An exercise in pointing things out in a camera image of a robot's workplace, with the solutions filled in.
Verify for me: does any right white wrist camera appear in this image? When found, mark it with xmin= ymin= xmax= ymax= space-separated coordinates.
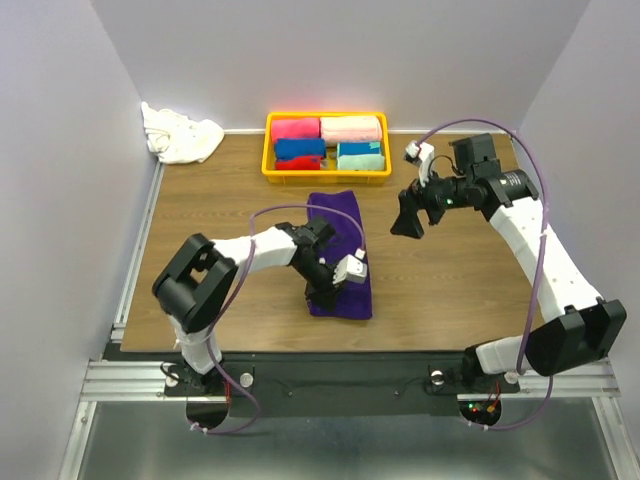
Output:
xmin=404 ymin=141 xmax=435 ymax=186

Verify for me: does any hot pink rolled towel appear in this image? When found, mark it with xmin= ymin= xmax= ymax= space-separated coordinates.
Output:
xmin=270 ymin=117 xmax=321 ymax=143

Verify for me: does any white crumpled towel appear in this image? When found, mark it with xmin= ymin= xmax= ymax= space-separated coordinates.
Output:
xmin=140 ymin=102 xmax=225 ymax=165

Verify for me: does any blue rolled towel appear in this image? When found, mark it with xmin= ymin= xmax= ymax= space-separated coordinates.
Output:
xmin=274 ymin=138 xmax=326 ymax=160

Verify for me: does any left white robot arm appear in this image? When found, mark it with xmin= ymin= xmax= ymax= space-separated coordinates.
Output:
xmin=151 ymin=216 xmax=362 ymax=394

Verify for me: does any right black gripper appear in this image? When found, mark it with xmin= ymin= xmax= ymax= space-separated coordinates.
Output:
xmin=389 ymin=160 xmax=473 ymax=239

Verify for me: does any light pink rolled towel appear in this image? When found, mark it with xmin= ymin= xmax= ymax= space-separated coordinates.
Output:
xmin=320 ymin=116 xmax=383 ymax=145

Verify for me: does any purple towel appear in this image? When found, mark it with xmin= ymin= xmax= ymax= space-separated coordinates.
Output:
xmin=307 ymin=190 xmax=373 ymax=321

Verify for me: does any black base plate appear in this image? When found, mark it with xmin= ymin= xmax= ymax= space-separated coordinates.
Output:
xmin=161 ymin=351 xmax=519 ymax=419

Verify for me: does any red rolled towel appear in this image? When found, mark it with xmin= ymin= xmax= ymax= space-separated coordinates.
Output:
xmin=275 ymin=155 xmax=324 ymax=171

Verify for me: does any teal mint rolled towel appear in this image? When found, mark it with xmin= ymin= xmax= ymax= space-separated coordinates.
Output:
xmin=336 ymin=141 xmax=385 ymax=171

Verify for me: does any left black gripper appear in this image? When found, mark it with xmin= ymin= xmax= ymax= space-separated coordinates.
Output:
xmin=293 ymin=256 xmax=346 ymax=314

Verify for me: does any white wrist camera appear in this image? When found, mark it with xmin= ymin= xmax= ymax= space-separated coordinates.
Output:
xmin=333 ymin=254 xmax=368 ymax=285
xmin=404 ymin=141 xmax=435 ymax=186

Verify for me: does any aluminium frame rail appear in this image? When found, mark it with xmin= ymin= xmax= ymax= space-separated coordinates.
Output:
xmin=80 ymin=360 xmax=621 ymax=402

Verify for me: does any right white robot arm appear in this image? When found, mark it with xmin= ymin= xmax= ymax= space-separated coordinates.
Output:
xmin=391 ymin=134 xmax=627 ymax=390

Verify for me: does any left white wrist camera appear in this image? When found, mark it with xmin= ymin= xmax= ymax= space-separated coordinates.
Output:
xmin=333 ymin=254 xmax=368 ymax=285

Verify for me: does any yellow plastic basket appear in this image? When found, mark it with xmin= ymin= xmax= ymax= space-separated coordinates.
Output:
xmin=261 ymin=112 xmax=392 ymax=185

